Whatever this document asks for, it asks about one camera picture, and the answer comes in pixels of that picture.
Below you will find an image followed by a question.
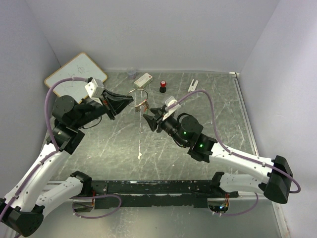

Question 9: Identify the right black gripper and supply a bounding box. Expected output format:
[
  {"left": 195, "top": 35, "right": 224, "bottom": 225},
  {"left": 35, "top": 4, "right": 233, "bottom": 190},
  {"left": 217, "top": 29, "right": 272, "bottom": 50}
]
[{"left": 143, "top": 107, "right": 188, "bottom": 147}]

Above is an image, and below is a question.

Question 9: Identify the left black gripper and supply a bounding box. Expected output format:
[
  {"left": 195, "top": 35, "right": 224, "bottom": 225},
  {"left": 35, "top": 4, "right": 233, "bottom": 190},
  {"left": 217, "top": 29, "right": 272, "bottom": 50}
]
[{"left": 72, "top": 87, "right": 134, "bottom": 128}]

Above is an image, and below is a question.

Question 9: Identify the large metal keyring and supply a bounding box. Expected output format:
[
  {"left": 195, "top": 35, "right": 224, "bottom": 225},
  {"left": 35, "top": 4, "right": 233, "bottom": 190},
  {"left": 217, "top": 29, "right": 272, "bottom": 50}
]
[{"left": 127, "top": 88, "right": 149, "bottom": 101}]

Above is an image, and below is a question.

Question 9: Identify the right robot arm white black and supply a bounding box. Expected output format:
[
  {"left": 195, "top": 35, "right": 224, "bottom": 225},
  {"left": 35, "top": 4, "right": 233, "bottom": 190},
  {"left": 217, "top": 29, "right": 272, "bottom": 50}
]
[{"left": 143, "top": 107, "right": 293, "bottom": 204}]

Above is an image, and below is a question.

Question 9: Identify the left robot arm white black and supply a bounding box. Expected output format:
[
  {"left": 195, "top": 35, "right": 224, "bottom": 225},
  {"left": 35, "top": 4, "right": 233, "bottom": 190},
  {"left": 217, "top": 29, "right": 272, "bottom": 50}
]
[{"left": 0, "top": 90, "right": 133, "bottom": 237}]

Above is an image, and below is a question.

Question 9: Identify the red black stamp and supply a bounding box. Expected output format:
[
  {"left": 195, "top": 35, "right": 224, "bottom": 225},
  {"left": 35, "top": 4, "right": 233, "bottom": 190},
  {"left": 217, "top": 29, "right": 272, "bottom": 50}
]
[{"left": 159, "top": 80, "right": 166, "bottom": 93}]

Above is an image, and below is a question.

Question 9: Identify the clear cup of paperclips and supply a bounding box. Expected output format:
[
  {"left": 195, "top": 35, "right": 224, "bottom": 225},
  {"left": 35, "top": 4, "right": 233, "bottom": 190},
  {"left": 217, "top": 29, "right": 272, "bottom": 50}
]
[{"left": 126, "top": 67, "right": 136, "bottom": 79}]

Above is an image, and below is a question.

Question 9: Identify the white green staples box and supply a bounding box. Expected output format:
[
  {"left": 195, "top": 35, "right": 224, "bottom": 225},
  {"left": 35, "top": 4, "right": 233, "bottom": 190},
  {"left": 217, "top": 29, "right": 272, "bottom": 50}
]
[{"left": 134, "top": 73, "right": 153, "bottom": 89}]

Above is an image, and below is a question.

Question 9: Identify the white clip tool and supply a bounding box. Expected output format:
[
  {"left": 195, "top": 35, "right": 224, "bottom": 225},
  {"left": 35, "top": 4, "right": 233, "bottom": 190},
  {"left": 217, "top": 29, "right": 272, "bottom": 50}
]
[{"left": 188, "top": 79, "right": 199, "bottom": 93}]

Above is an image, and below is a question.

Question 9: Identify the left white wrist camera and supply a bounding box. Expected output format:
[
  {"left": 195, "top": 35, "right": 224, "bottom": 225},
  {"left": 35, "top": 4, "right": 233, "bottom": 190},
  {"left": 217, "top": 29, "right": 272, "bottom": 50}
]
[{"left": 85, "top": 77, "right": 105, "bottom": 99}]

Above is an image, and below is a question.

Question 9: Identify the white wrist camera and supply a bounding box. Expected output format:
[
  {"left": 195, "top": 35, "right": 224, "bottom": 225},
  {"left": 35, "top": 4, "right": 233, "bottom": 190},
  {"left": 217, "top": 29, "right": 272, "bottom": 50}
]
[
  {"left": 85, "top": 77, "right": 105, "bottom": 99},
  {"left": 162, "top": 96, "right": 181, "bottom": 121}
]

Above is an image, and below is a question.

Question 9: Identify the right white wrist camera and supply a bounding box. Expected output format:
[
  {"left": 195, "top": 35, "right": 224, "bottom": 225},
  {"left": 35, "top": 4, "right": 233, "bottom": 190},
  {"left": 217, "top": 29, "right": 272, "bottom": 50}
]
[{"left": 162, "top": 96, "right": 181, "bottom": 121}]

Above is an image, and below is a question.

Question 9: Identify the small whiteboard yellow frame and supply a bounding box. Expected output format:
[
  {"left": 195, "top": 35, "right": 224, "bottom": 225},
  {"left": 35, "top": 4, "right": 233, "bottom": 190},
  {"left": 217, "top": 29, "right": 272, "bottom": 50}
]
[{"left": 44, "top": 52, "right": 107, "bottom": 104}]

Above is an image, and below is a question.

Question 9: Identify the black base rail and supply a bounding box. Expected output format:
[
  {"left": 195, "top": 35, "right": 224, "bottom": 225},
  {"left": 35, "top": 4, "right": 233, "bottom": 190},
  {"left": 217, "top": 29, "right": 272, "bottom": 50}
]
[{"left": 71, "top": 179, "right": 240, "bottom": 210}]

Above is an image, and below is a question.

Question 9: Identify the aluminium frame rail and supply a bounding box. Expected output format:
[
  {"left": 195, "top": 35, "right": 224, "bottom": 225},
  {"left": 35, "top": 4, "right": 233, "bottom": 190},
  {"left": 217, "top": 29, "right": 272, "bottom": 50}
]
[{"left": 228, "top": 71, "right": 279, "bottom": 200}]

